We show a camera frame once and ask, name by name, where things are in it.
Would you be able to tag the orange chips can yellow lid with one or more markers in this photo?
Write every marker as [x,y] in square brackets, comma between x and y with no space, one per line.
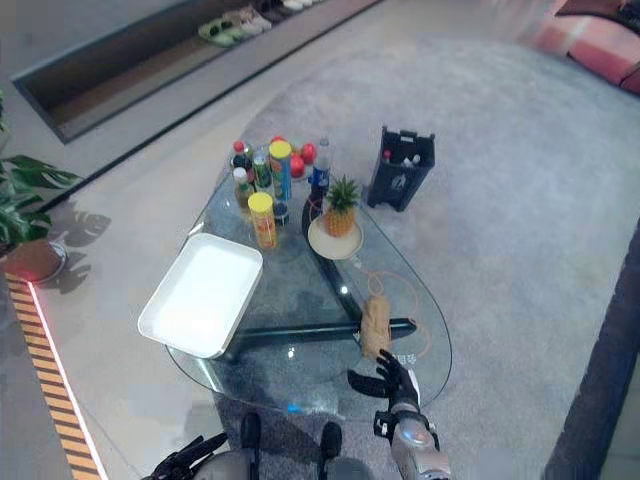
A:
[263,222]

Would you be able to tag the white rectangular tray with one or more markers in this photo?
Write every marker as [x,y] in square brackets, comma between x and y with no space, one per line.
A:
[200,295]

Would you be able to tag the dark left robot foot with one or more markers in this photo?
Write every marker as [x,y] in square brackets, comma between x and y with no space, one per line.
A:
[251,430]

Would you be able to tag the yellow drink bottle white cap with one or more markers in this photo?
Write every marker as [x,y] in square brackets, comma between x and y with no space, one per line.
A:
[243,190]

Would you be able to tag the red capped bottle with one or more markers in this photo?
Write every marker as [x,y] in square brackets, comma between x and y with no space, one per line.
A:
[386,156]

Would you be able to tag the dark sauce bottle red cap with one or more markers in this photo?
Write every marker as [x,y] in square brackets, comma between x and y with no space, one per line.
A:
[242,157]

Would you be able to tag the silver robot leg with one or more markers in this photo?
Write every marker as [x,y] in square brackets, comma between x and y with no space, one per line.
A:
[225,467]
[350,470]

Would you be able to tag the dark robot foot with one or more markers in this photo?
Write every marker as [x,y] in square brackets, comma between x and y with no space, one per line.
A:
[251,430]
[331,440]

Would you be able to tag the small dark jar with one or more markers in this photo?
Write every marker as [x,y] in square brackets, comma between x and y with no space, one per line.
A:
[281,212]

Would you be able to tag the pineapple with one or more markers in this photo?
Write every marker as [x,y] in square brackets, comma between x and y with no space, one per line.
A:
[341,212]

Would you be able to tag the pink sofa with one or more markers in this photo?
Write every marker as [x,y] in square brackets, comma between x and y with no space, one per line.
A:
[595,50]

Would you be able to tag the yellow black hazard strip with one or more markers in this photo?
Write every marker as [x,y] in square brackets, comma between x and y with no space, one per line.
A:
[50,380]

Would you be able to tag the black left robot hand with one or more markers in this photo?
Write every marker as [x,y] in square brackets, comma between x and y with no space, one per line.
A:
[180,462]

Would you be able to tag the green drink can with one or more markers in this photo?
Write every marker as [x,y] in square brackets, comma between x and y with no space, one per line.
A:
[261,170]

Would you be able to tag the beige round plate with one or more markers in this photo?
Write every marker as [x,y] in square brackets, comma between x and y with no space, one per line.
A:
[335,246]

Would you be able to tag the silver left robot leg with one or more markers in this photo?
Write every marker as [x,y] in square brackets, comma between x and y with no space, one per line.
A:
[225,467]

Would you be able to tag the green leafy plant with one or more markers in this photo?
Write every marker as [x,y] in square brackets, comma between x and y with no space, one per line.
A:
[20,200]

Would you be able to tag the tan rolled cloth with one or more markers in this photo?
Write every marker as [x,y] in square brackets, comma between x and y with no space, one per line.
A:
[375,325]

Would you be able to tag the silver right robot leg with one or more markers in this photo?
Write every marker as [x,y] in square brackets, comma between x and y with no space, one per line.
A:
[350,470]

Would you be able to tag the black plastic basket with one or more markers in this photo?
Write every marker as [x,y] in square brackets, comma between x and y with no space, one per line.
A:
[400,175]

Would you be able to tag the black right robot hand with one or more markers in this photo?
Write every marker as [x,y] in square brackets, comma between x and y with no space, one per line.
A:
[395,382]

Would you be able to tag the dark right robot foot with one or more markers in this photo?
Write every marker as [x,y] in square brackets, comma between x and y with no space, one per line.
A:
[331,440]

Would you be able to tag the blue cola bottle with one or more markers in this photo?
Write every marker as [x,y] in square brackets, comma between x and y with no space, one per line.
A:
[321,167]

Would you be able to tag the red apple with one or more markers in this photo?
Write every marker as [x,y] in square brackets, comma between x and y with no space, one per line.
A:
[278,139]
[308,153]
[297,166]

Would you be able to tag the brown plant pot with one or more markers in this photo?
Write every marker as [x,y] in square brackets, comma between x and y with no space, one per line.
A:
[30,260]

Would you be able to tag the green chips can yellow lid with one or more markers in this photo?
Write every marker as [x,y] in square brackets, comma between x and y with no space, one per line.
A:
[281,170]

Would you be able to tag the grey carpet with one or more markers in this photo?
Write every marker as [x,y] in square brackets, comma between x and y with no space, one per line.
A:
[500,200]

